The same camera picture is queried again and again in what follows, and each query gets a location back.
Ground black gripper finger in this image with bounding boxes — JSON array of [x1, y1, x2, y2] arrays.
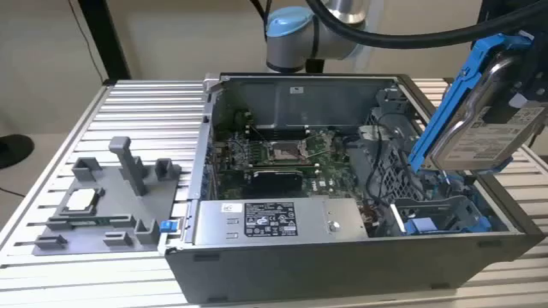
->
[[484, 92, 527, 125]]

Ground hard disk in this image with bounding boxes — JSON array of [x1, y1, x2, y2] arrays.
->
[[408, 31, 548, 176]]

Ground grey metal disk bay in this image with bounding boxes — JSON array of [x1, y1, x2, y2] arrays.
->
[[355, 88, 498, 237]]

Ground blue disk carrier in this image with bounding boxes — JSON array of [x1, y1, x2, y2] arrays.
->
[[404, 218, 444, 235]]

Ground black RAM slot bank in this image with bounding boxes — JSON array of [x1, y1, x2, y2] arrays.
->
[[246, 161, 322, 171], [246, 124, 312, 139]]

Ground green motherboard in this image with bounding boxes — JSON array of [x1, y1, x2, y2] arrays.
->
[[212, 126, 374, 206]]

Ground metal socket cover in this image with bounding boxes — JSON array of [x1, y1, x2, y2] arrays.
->
[[299, 131, 335, 158]]

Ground CPU socket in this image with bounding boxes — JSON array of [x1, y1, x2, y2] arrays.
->
[[267, 141, 310, 161]]

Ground silver power supply unit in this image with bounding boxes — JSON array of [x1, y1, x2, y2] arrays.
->
[[192, 198, 370, 246]]

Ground thin metal locking lever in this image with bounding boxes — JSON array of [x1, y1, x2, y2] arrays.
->
[[251, 124, 271, 144]]

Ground black graphics card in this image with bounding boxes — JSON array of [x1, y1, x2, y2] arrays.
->
[[246, 169, 306, 193]]

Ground dark grey PC case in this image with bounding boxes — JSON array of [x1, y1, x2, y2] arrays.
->
[[158, 72, 547, 304]]

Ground grey parts rack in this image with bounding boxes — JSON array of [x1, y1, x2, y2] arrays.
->
[[32, 136, 186, 257]]

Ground green RAM stick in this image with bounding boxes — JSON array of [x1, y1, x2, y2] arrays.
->
[[72, 216, 116, 225]]

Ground silver CPU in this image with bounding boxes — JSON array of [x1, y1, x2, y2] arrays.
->
[[68, 189, 98, 211]]

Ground black round stand foot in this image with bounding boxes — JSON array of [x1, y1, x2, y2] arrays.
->
[[0, 133, 35, 169]]

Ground thin black case wire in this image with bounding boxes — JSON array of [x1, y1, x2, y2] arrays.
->
[[366, 111, 415, 209]]

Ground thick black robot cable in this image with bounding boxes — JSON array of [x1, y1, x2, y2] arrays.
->
[[304, 0, 487, 51]]

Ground black cables behind arm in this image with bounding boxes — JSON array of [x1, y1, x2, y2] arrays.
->
[[251, 0, 275, 24]]

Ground black metal post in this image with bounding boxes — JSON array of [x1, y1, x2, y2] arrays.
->
[[76, 0, 132, 81]]

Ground thin black wall cable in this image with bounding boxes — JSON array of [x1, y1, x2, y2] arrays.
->
[[68, 0, 108, 84]]

